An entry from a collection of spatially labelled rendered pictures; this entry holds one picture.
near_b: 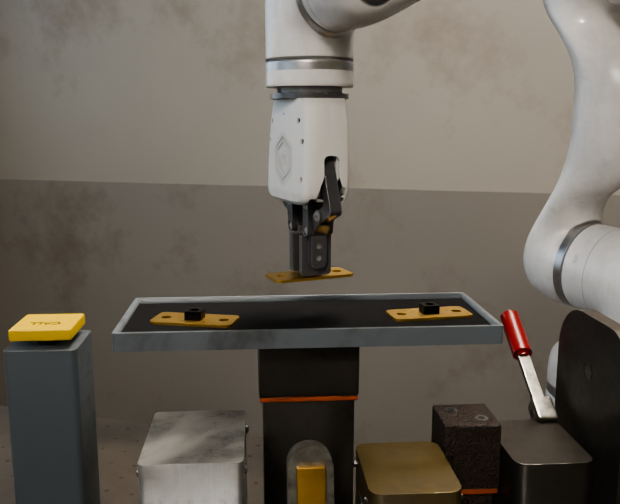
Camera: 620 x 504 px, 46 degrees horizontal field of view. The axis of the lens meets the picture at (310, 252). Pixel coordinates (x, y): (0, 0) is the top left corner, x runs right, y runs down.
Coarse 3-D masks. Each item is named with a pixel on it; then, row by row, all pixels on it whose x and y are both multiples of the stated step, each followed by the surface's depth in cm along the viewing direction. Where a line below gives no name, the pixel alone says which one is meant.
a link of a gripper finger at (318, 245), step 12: (312, 228) 70; (324, 228) 70; (300, 240) 71; (312, 240) 70; (324, 240) 71; (300, 252) 71; (312, 252) 70; (324, 252) 71; (300, 264) 71; (312, 264) 71; (324, 264) 71
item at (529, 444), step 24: (504, 432) 66; (528, 432) 66; (552, 432) 66; (504, 456) 63; (528, 456) 61; (552, 456) 61; (576, 456) 61; (504, 480) 63; (528, 480) 60; (552, 480) 60; (576, 480) 60
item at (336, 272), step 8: (280, 272) 74; (288, 272) 74; (296, 272) 74; (336, 272) 74; (344, 272) 74; (352, 272) 74; (272, 280) 71; (280, 280) 70; (288, 280) 70; (296, 280) 71; (304, 280) 71; (312, 280) 71
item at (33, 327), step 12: (24, 324) 72; (36, 324) 72; (48, 324) 72; (60, 324) 72; (72, 324) 72; (12, 336) 70; (24, 336) 70; (36, 336) 70; (48, 336) 70; (60, 336) 70; (72, 336) 71
